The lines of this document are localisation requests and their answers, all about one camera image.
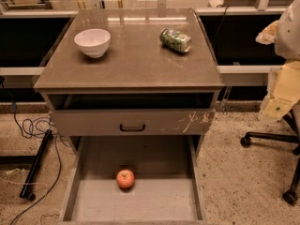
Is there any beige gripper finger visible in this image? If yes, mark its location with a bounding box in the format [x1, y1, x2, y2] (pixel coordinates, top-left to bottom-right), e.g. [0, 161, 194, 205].
[255, 21, 278, 45]
[258, 61, 300, 122]

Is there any red apple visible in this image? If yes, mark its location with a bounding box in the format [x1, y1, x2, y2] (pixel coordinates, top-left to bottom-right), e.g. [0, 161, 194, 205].
[116, 169, 135, 188]

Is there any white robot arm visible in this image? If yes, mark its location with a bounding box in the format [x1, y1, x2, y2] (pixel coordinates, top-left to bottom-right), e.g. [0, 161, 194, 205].
[255, 0, 300, 121]

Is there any open middle drawer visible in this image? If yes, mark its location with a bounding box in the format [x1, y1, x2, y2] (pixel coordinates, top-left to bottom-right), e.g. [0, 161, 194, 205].
[60, 136, 208, 225]

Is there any grey drawer cabinet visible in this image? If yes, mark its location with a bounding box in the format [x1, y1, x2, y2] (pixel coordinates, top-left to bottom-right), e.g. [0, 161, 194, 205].
[33, 7, 225, 155]

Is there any green soda can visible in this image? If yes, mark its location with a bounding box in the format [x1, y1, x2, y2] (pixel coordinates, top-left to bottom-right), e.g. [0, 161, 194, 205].
[159, 28, 192, 53]

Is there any black office chair base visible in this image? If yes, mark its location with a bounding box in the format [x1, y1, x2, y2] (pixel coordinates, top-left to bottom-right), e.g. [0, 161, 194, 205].
[239, 105, 300, 206]

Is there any white ceramic bowl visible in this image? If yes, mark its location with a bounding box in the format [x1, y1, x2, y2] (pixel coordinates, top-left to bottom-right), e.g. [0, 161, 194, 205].
[74, 29, 111, 58]

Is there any black metal floor bar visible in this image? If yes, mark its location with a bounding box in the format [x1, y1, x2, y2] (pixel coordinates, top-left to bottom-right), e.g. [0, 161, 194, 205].
[20, 129, 53, 201]

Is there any top drawer with black handle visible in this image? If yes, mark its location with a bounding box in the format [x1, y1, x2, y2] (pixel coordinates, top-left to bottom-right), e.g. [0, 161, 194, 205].
[50, 109, 216, 136]

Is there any blue cable on floor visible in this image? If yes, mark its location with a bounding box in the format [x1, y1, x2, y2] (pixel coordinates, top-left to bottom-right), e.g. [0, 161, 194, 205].
[0, 78, 72, 225]

